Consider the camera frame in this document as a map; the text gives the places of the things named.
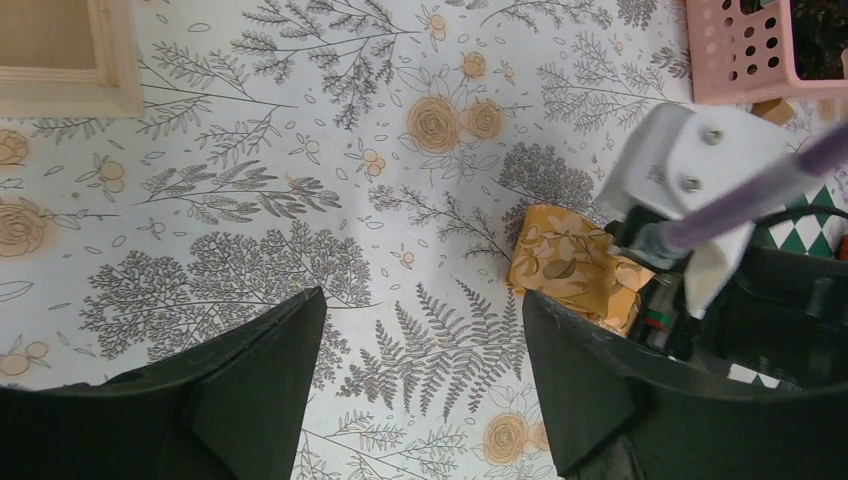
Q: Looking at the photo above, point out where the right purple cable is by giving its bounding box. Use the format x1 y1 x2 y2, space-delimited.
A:
655 122 848 252

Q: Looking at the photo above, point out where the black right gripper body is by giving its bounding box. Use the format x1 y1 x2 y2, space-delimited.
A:
625 205 847 388

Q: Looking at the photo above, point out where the green white chessboard mat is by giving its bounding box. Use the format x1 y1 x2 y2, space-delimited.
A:
719 188 847 388

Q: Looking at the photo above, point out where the floral table cloth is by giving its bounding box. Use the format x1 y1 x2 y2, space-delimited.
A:
0 0 848 480

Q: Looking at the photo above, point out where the wooden compartment tray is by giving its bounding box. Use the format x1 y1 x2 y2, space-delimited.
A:
1 0 144 118

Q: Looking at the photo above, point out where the black floral tie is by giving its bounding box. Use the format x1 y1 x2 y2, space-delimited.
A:
739 1 847 81

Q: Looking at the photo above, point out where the yellow patterned tie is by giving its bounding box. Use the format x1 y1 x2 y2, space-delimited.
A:
506 204 653 336

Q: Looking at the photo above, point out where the curved wooden block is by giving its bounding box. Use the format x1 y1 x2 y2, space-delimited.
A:
751 98 796 126

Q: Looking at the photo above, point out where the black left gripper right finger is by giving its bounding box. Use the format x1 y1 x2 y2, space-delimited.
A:
522 291 847 479

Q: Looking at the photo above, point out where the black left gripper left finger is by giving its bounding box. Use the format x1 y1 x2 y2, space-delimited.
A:
1 287 327 479

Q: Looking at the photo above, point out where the pink plastic basket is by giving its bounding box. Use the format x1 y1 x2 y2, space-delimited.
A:
684 0 847 105

